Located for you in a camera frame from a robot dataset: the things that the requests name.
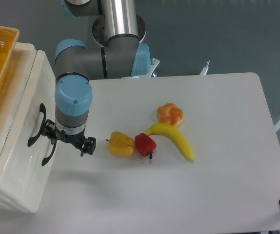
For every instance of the white drawer cabinet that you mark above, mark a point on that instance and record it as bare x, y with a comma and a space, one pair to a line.
22, 61

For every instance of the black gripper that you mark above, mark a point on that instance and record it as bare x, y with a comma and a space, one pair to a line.
74, 136

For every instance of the red bell pepper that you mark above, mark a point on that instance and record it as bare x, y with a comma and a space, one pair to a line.
145, 145

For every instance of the yellow bell pepper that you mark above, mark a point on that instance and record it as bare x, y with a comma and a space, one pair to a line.
120, 144

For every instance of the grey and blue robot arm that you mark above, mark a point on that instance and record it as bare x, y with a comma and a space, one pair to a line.
123, 55

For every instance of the yellow banana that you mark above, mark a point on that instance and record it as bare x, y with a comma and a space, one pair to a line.
175, 135

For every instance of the white bracket behind table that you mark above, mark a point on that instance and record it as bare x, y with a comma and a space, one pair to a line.
205, 68

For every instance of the black lower drawer handle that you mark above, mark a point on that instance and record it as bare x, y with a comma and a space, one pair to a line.
48, 158

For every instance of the orange knotted bread roll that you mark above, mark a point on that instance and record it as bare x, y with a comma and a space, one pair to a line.
170, 114

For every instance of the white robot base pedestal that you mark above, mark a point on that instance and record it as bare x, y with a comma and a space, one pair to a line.
142, 29

